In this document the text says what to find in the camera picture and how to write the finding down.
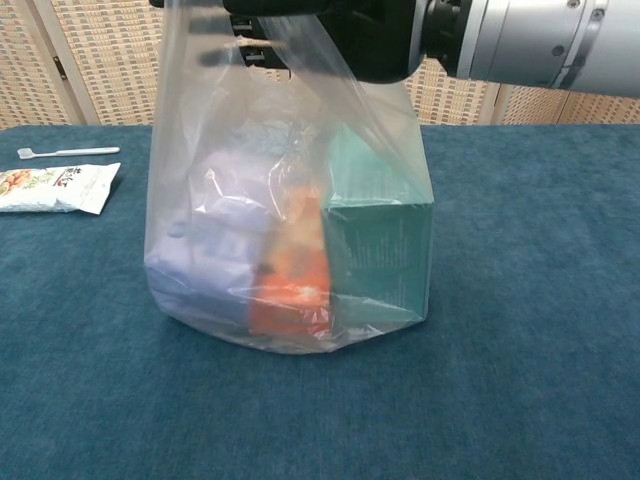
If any blue table cloth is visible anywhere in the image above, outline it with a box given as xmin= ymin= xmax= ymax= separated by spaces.
xmin=0 ymin=123 xmax=640 ymax=480

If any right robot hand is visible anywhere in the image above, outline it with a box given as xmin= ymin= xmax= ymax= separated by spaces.
xmin=149 ymin=0 xmax=426 ymax=84

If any white snack packet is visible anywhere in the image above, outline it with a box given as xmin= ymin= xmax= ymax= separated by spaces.
xmin=0 ymin=162 xmax=123 ymax=216

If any white lavender package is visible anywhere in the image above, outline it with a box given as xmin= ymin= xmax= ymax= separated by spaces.
xmin=147 ymin=124 xmax=281 ymax=321

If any teal cardboard box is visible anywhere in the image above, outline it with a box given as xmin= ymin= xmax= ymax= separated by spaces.
xmin=322 ymin=122 xmax=434 ymax=324

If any orange snack package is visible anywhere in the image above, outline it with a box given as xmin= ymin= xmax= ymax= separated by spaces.
xmin=247 ymin=184 xmax=334 ymax=339

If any white toothbrush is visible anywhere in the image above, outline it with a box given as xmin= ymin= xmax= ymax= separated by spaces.
xmin=16 ymin=146 xmax=121 ymax=160

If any clear plastic bag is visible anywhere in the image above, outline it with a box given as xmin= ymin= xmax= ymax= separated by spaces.
xmin=143 ymin=0 xmax=434 ymax=356

